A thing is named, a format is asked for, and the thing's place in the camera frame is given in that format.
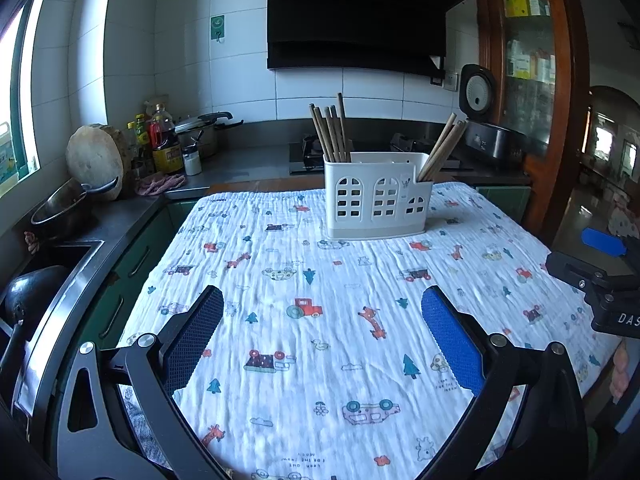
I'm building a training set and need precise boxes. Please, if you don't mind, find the printed white blanket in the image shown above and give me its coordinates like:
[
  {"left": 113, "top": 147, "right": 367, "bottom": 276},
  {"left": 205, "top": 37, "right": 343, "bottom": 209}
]
[{"left": 117, "top": 182, "right": 621, "bottom": 480}]

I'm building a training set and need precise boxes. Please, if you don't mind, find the green lower cabinet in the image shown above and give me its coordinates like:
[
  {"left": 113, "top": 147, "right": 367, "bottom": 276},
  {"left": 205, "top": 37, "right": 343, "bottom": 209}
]
[{"left": 95, "top": 200, "right": 201, "bottom": 351}]

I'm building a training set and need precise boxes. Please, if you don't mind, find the bunch of wooden chopsticks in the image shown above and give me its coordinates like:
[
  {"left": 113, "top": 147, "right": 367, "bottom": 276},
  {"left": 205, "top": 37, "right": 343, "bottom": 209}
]
[{"left": 309, "top": 92, "right": 353, "bottom": 163}]

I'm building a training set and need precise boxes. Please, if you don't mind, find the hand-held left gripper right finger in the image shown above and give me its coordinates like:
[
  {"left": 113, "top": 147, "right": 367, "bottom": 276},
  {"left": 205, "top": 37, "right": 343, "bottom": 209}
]
[{"left": 417, "top": 285, "right": 588, "bottom": 480}]

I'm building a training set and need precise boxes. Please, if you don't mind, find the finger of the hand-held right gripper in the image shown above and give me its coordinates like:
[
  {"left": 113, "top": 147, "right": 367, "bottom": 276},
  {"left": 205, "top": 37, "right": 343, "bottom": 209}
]
[
  {"left": 581, "top": 227, "right": 640, "bottom": 261},
  {"left": 545, "top": 251, "right": 609, "bottom": 294}
]

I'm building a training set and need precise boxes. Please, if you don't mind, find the steel bowl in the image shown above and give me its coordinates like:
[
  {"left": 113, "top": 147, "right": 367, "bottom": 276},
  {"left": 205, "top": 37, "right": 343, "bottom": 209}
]
[{"left": 31, "top": 176, "right": 121, "bottom": 238}]

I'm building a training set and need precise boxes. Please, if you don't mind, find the pink rag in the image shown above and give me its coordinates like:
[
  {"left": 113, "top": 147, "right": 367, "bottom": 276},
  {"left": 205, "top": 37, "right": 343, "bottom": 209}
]
[{"left": 136, "top": 172, "right": 187, "bottom": 196}]

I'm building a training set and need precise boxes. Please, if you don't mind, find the steel pressure cooker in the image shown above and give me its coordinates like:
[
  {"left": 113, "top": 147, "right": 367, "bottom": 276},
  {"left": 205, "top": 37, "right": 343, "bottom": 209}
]
[{"left": 172, "top": 111, "right": 244, "bottom": 158}]

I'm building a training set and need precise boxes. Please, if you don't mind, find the white plastic utensil holder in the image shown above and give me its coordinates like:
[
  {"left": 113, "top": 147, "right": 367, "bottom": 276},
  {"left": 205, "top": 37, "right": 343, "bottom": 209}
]
[{"left": 323, "top": 151, "right": 433, "bottom": 239}]

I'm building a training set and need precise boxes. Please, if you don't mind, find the black rice cooker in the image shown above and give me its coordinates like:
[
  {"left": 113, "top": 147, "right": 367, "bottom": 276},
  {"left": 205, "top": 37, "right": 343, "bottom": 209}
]
[{"left": 459, "top": 63, "right": 528, "bottom": 163}]

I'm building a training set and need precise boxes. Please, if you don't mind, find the black wok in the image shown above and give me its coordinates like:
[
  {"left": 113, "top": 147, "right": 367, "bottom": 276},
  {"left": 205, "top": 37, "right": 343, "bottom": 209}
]
[{"left": 0, "top": 265, "right": 71, "bottom": 341}]

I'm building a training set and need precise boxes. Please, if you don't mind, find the slotted spatula wooden handle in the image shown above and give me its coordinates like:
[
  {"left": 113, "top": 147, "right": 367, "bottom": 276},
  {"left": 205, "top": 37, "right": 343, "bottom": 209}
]
[{"left": 417, "top": 112, "right": 458, "bottom": 182}]

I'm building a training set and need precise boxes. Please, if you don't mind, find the black range hood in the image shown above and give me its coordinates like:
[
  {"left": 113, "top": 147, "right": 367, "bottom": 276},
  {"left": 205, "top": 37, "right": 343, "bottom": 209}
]
[{"left": 262, "top": 0, "right": 475, "bottom": 72}]

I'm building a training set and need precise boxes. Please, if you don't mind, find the black gas stove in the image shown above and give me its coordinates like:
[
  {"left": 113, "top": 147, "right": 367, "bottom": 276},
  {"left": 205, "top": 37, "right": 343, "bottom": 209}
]
[{"left": 288, "top": 132, "right": 461, "bottom": 176}]

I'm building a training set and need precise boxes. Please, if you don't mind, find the round wooden cutting board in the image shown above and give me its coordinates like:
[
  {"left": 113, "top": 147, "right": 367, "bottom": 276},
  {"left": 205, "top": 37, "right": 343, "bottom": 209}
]
[{"left": 66, "top": 124, "right": 125, "bottom": 201}]

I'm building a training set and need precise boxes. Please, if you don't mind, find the window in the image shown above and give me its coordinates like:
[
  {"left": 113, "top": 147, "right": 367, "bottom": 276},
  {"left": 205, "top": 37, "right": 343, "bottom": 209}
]
[{"left": 0, "top": 0, "right": 56, "bottom": 198}]

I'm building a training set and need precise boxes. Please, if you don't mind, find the wooden glass door cabinet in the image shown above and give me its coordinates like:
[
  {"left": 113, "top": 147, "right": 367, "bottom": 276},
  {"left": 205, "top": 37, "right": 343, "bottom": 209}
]
[{"left": 472, "top": 0, "right": 591, "bottom": 246}]

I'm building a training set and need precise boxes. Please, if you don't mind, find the green cabinet door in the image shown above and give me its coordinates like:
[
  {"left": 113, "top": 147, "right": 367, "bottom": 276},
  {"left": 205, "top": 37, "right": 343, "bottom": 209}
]
[{"left": 475, "top": 185, "right": 532, "bottom": 221}]

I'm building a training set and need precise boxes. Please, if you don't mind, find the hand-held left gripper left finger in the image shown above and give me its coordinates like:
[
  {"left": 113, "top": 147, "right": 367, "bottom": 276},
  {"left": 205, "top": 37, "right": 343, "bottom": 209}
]
[{"left": 50, "top": 285, "right": 231, "bottom": 480}]

